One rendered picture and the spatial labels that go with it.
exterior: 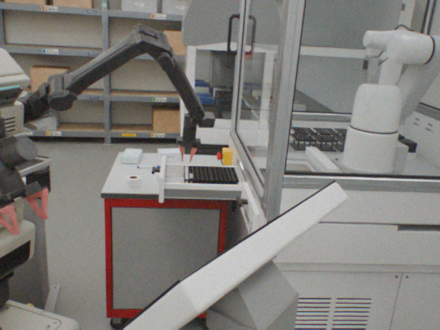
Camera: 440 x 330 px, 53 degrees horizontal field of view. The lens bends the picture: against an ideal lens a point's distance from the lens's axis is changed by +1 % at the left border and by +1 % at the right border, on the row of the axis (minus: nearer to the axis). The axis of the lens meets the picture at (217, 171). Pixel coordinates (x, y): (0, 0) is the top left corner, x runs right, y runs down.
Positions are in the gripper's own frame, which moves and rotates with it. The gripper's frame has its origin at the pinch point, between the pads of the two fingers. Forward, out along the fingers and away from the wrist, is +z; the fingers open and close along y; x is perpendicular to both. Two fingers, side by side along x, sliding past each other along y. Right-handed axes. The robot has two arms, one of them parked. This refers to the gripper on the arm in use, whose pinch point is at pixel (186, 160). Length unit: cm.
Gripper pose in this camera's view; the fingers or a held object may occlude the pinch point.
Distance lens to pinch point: 189.4
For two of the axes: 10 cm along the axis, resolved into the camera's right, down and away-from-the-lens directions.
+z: -1.2, 9.4, 3.3
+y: 9.9, 0.9, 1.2
